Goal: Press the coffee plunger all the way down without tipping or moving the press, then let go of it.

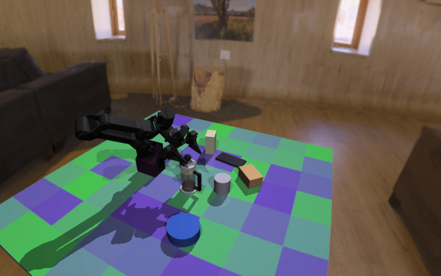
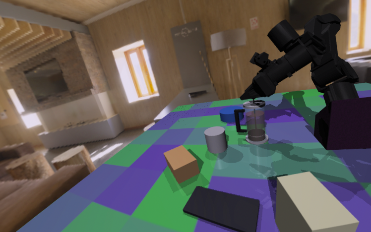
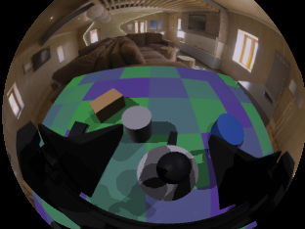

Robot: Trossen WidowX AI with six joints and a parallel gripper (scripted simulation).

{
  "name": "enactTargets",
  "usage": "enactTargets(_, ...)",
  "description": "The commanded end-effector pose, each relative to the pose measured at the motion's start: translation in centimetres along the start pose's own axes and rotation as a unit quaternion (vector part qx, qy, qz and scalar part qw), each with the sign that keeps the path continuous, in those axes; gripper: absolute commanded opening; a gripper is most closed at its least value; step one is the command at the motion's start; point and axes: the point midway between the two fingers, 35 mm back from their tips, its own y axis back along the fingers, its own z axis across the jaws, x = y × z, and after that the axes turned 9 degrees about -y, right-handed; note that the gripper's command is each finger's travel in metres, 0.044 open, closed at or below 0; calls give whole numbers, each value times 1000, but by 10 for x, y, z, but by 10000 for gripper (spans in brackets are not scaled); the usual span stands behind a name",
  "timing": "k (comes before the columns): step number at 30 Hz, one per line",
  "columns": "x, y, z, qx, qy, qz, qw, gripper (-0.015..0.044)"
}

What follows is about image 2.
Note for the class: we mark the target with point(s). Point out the glass french press with black knob plunger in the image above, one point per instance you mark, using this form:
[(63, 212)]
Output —
[(255, 121)]

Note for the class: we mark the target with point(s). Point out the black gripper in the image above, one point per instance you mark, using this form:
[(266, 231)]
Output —
[(264, 84)]

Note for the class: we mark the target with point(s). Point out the brown cube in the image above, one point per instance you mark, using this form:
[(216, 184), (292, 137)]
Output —
[(182, 163)]

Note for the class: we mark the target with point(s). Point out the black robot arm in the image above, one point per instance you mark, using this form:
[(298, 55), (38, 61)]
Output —
[(317, 45)]

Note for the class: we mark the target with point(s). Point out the blue short cylinder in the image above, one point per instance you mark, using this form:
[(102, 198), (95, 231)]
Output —
[(227, 114)]

